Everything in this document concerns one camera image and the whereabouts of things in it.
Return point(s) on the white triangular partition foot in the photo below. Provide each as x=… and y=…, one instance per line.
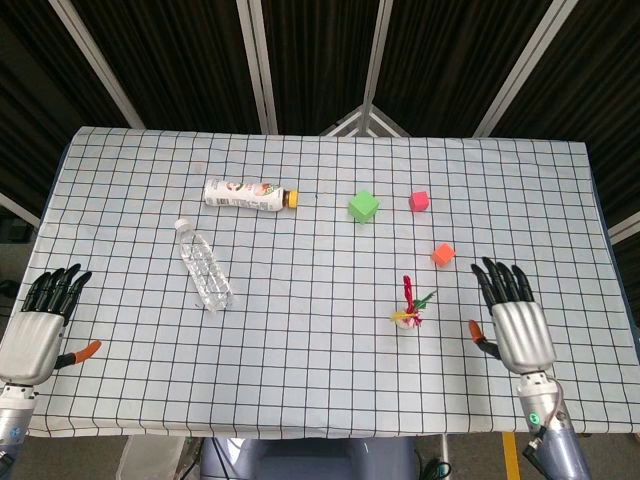
x=345, y=120

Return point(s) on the white drink bottle yellow cap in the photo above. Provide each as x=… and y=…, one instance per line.
x=240, y=196

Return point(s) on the clear plastic water bottle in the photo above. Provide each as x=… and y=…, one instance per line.
x=205, y=270

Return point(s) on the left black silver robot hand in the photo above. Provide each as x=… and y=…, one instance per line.
x=30, y=345

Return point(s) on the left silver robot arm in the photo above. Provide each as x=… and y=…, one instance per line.
x=15, y=425

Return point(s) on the pink foam cube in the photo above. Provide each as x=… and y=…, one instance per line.
x=419, y=201

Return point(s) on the grey robot body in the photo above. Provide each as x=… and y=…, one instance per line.
x=300, y=462

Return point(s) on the green foam cube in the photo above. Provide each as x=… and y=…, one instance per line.
x=363, y=206

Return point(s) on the orange foam cube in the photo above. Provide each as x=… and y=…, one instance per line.
x=443, y=255

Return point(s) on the white plastic bin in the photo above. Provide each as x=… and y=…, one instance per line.
x=150, y=460

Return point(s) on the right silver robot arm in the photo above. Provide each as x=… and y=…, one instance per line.
x=555, y=440

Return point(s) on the white partition frame post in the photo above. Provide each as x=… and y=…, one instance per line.
x=376, y=50
x=259, y=65
x=97, y=65
x=521, y=65

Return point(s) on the colourful feather shuttlecock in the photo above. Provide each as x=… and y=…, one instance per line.
x=410, y=320

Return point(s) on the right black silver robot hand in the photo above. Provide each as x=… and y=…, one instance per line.
x=522, y=335

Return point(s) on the white partition base bar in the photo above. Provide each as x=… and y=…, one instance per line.
x=20, y=210
x=625, y=227

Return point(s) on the white black grid tablecloth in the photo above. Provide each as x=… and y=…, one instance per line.
x=310, y=360

